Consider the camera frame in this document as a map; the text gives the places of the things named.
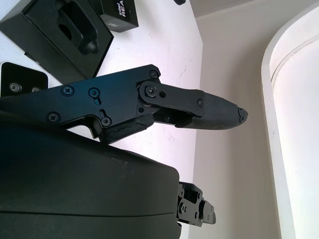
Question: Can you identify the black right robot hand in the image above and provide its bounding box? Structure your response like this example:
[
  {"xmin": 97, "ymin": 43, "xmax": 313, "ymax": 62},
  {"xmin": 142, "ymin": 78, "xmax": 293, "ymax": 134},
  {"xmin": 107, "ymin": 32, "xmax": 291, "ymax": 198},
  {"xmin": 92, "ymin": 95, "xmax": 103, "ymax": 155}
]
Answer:
[{"xmin": 0, "ymin": 64, "xmax": 250, "ymax": 239}]

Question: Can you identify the black RealSense box lid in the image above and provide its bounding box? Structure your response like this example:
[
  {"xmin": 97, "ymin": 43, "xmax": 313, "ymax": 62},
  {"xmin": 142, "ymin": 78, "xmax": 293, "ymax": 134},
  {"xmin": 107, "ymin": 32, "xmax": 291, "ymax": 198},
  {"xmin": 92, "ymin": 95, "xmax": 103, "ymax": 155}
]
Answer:
[{"xmin": 99, "ymin": 0, "xmax": 139, "ymax": 33}]

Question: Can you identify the silver RealSense camera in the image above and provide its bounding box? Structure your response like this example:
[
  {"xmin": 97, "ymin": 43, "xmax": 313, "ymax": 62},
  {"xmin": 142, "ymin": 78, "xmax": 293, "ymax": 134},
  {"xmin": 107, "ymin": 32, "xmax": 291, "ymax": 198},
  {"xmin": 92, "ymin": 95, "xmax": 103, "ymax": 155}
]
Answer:
[{"xmin": 0, "ymin": 61, "xmax": 49, "ymax": 98}]

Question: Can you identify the white curved table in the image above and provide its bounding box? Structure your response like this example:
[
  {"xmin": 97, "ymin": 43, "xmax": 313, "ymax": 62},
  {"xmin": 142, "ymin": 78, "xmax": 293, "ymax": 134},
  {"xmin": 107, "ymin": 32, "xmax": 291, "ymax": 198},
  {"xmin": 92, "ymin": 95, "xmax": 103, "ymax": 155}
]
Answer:
[{"xmin": 261, "ymin": 6, "xmax": 319, "ymax": 239}]

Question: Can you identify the black camera box base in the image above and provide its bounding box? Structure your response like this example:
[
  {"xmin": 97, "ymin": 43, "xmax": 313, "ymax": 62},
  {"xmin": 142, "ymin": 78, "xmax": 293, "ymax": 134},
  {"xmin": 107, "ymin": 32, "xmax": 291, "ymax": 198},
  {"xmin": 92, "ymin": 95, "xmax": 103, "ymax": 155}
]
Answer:
[{"xmin": 0, "ymin": 0, "xmax": 115, "ymax": 78}]

